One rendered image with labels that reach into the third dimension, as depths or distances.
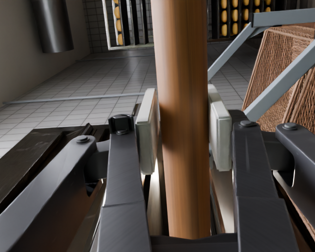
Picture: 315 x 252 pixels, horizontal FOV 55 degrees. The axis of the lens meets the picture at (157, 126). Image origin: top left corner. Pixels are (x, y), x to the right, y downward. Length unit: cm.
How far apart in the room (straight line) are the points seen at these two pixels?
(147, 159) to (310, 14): 97
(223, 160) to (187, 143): 3
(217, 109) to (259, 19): 89
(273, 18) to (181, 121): 89
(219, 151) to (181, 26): 7
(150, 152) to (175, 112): 3
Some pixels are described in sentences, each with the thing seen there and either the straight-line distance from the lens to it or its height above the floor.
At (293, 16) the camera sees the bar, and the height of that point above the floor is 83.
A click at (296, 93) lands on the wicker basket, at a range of 121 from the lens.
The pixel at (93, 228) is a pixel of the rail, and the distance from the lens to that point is 81.
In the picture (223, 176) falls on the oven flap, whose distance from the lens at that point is 126.
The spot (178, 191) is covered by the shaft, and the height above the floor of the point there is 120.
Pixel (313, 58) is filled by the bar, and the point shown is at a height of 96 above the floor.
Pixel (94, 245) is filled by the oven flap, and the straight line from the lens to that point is 76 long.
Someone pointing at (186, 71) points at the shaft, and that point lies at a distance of 17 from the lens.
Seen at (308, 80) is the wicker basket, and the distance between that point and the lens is 114.
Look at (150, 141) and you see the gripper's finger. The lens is 15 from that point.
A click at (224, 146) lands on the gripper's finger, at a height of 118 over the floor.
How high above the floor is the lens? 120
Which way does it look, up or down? 4 degrees up
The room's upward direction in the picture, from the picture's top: 93 degrees counter-clockwise
